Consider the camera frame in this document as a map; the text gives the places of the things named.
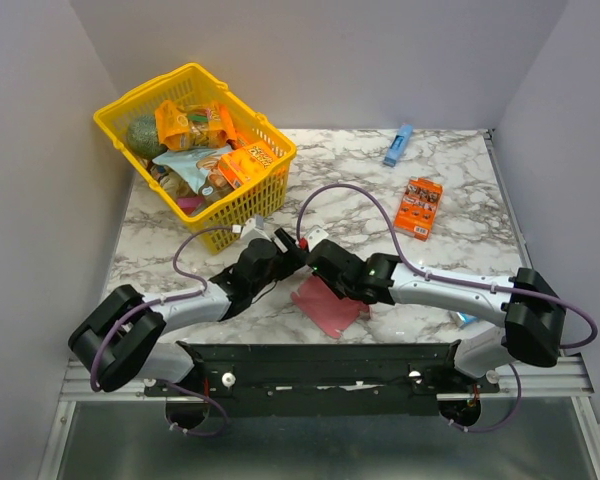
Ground pink paper box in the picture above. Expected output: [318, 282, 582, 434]
[291, 276, 369, 339]

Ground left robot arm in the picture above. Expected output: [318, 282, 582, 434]
[68, 228, 308, 395]

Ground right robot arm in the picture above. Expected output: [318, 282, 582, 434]
[307, 239, 566, 392]

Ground orange product box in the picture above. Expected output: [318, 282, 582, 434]
[393, 177, 444, 241]

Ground orange cracker box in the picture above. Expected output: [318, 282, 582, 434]
[218, 141, 278, 189]

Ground blue small box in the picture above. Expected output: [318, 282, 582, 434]
[383, 124, 413, 167]

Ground yellow plastic basket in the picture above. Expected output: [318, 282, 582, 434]
[93, 63, 297, 232]

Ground pink item in basket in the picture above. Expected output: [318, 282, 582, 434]
[176, 196, 207, 216]

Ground light blue snack bag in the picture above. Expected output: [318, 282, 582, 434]
[153, 146, 232, 193]

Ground teal card package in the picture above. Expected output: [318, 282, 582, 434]
[452, 312, 479, 328]

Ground orange snack bag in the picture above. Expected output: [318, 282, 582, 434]
[154, 100, 237, 151]

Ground green melon ball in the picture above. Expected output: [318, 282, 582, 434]
[126, 115, 165, 160]

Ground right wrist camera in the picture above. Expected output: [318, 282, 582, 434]
[306, 226, 329, 244]

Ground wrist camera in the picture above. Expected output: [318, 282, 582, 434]
[306, 226, 329, 244]
[240, 215, 269, 243]

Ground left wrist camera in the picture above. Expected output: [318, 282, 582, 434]
[240, 215, 269, 243]

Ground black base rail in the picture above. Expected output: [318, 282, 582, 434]
[144, 342, 501, 419]

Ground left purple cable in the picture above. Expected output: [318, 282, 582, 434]
[89, 224, 244, 392]

